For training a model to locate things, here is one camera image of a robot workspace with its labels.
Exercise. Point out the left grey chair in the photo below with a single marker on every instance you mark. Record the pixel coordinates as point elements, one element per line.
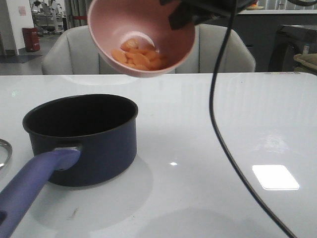
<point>75,53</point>

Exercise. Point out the dark blue saucepan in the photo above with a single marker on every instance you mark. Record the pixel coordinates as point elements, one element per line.
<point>76,141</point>

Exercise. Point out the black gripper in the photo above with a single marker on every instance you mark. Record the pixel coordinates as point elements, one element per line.
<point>195,12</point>

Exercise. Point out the red bin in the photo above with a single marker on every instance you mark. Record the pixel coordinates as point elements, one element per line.
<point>31,39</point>

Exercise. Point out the beige cushion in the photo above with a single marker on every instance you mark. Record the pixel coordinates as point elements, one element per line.
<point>306,63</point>

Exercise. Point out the pink bowl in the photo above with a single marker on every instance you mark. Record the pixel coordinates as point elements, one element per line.
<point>112,22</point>

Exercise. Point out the fruit plate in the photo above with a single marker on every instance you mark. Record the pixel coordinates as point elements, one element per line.
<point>255,6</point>

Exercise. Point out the dark grey sideboard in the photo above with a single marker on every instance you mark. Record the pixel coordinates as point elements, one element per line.
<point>257,31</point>

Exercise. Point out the orange ham slices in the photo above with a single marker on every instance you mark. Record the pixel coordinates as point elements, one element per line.
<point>133,54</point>

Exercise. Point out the glass pot lid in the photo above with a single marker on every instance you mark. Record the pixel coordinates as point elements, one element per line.
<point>5,153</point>

